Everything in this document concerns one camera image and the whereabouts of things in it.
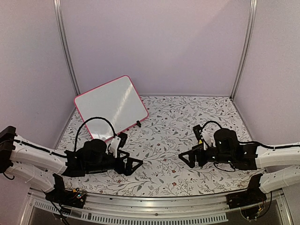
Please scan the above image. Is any pink framed whiteboard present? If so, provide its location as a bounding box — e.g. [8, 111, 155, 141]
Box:
[74, 75, 149, 141]

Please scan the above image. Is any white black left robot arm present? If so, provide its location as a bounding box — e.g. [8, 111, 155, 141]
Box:
[0, 126, 143, 209]

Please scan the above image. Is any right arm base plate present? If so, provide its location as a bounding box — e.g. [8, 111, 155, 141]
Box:
[226, 189, 267, 209]

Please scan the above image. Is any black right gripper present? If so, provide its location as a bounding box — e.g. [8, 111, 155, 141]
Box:
[179, 142, 234, 169]

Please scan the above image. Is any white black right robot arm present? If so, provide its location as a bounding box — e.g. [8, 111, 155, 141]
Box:
[178, 121, 300, 204]

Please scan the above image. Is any black right stand foot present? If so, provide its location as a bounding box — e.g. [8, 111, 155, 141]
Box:
[136, 120, 142, 128]

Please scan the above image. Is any aluminium frame post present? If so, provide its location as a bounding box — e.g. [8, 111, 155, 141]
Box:
[230, 0, 257, 101]
[53, 0, 81, 96]

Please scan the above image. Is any left aluminium frame post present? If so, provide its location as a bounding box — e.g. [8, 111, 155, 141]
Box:
[53, 0, 81, 96]

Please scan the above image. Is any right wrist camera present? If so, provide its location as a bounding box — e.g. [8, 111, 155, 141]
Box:
[193, 125, 212, 150]

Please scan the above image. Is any right aluminium frame post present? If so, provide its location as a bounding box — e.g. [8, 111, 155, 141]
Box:
[230, 0, 257, 101]

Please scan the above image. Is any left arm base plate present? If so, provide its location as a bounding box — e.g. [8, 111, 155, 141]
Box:
[45, 189, 87, 209]

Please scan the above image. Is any aluminium front rail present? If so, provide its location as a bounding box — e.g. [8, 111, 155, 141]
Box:
[21, 186, 300, 225]

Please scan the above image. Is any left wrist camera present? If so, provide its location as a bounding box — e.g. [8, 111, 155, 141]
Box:
[108, 132, 128, 158]

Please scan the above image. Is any floral patterned table mat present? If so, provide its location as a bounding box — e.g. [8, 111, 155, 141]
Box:
[64, 96, 256, 197]

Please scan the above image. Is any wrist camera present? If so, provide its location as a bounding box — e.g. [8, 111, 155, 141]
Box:
[193, 125, 212, 150]
[108, 132, 128, 158]

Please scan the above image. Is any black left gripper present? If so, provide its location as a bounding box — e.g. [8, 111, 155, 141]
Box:
[86, 150, 143, 177]

